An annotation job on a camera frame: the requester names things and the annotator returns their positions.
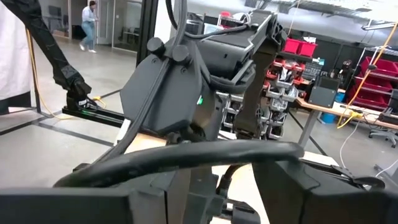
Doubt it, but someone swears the black left camera cable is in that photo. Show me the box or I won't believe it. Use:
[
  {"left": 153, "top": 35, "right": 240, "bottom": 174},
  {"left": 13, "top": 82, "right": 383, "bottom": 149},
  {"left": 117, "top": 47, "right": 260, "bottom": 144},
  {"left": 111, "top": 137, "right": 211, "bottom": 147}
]
[{"left": 54, "top": 0, "right": 305, "bottom": 189}]

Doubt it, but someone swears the blue bucket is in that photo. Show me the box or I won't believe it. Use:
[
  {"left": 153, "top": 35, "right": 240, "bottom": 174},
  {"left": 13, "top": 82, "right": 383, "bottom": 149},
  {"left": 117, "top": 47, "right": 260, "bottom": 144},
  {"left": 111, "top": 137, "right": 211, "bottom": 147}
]
[{"left": 319, "top": 111, "right": 337, "bottom": 125}]

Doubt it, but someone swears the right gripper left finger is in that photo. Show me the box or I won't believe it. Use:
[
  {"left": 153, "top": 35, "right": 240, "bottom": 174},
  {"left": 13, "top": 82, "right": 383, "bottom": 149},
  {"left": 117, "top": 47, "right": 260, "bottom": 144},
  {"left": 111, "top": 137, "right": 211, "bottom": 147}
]
[{"left": 129, "top": 169, "right": 191, "bottom": 224}]

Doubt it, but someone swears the black braided cable harness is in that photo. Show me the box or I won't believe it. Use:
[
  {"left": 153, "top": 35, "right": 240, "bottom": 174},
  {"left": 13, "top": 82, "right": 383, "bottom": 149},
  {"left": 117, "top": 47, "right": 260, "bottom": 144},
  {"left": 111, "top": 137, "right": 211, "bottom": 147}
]
[{"left": 1, "top": 0, "right": 93, "bottom": 110}]

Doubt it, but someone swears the white floor cable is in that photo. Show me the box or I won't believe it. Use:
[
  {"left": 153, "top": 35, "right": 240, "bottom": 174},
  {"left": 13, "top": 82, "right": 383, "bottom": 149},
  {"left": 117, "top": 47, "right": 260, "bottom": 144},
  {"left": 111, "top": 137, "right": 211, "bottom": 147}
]
[{"left": 338, "top": 119, "right": 398, "bottom": 179}]

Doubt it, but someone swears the yellow floor cable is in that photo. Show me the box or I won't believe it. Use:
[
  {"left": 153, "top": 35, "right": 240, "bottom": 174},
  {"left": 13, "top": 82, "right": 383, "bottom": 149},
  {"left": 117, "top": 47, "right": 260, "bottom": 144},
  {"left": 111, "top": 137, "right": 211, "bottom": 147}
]
[{"left": 25, "top": 29, "right": 107, "bottom": 121}]

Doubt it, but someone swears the yellow hanging cable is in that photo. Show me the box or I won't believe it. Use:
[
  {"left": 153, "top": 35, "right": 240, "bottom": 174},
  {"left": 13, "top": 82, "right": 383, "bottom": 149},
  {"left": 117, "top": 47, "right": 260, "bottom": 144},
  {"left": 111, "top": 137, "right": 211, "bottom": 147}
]
[{"left": 336, "top": 21, "right": 398, "bottom": 130}]

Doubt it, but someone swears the office chair base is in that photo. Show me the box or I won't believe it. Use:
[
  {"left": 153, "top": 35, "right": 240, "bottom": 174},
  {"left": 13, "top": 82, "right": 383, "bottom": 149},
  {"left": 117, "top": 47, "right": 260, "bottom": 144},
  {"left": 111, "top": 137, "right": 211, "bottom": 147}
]
[{"left": 368, "top": 89, "right": 398, "bottom": 149}]

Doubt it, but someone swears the wooden workbench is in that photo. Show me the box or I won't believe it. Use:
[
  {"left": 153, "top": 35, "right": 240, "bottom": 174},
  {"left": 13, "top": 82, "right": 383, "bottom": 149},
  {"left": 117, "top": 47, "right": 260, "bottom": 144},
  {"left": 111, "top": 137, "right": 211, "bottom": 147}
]
[{"left": 294, "top": 96, "right": 398, "bottom": 156}]

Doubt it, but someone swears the wide red storage bin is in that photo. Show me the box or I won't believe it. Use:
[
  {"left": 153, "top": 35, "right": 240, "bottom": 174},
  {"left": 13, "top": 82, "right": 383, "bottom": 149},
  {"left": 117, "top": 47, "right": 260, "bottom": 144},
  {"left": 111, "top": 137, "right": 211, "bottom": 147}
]
[
  {"left": 353, "top": 75, "right": 395, "bottom": 93},
  {"left": 359, "top": 55, "right": 398, "bottom": 78},
  {"left": 347, "top": 89, "right": 392, "bottom": 112}
]

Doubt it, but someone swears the black right camera cable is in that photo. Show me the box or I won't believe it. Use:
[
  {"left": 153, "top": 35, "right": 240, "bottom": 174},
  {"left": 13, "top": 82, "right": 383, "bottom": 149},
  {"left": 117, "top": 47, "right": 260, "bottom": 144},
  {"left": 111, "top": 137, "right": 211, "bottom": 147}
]
[{"left": 328, "top": 164, "right": 387, "bottom": 191}]

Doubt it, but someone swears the white panel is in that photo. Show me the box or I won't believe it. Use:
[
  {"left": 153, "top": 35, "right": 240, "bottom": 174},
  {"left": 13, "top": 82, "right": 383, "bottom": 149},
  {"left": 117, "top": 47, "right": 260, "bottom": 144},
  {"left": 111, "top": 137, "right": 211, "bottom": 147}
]
[{"left": 0, "top": 0, "right": 34, "bottom": 102}]

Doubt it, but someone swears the walking person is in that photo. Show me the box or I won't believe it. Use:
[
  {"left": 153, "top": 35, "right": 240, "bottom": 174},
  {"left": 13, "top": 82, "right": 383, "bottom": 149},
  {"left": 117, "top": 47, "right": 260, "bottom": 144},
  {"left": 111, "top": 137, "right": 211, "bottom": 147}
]
[{"left": 78, "top": 0, "right": 99, "bottom": 54}]

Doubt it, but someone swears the black camera cable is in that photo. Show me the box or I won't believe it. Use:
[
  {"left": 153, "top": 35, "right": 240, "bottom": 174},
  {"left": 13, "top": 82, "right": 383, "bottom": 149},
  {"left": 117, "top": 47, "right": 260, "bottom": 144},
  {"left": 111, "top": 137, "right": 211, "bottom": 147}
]
[
  {"left": 328, "top": 164, "right": 387, "bottom": 191},
  {"left": 54, "top": 0, "right": 305, "bottom": 189}
]

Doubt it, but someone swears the ceiling light fixture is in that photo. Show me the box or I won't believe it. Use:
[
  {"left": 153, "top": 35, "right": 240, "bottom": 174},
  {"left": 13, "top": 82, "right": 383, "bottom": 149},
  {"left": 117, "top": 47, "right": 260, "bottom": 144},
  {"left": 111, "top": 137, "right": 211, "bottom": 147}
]
[{"left": 360, "top": 19, "right": 398, "bottom": 32}]

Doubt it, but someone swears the silver ventilation duct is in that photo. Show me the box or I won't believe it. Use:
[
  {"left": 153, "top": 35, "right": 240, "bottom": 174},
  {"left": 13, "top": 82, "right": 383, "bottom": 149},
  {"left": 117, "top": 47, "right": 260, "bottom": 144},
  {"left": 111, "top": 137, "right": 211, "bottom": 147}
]
[{"left": 269, "top": 0, "right": 374, "bottom": 20}]

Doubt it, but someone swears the small parts drawer rack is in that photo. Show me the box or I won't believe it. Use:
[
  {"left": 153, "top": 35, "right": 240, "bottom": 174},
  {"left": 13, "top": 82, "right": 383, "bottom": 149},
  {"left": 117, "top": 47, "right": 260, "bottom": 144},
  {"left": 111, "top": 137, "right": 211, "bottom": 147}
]
[{"left": 216, "top": 58, "right": 309, "bottom": 141}]

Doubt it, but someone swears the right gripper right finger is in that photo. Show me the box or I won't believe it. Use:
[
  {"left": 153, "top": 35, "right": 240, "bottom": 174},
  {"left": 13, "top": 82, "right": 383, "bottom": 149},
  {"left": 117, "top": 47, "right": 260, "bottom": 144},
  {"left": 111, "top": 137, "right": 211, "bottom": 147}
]
[{"left": 252, "top": 159, "right": 398, "bottom": 224}]

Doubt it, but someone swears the glass door partition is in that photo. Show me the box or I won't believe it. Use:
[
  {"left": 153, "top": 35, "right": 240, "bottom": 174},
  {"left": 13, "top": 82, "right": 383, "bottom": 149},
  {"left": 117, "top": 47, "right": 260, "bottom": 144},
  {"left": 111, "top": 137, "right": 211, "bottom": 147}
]
[{"left": 95, "top": 0, "right": 144, "bottom": 53}]

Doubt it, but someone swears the black box on workbench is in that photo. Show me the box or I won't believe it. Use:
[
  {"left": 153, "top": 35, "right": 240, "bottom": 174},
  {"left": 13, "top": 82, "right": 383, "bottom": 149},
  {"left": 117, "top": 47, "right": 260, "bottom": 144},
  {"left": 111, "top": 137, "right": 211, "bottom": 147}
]
[{"left": 307, "top": 75, "right": 342, "bottom": 109}]

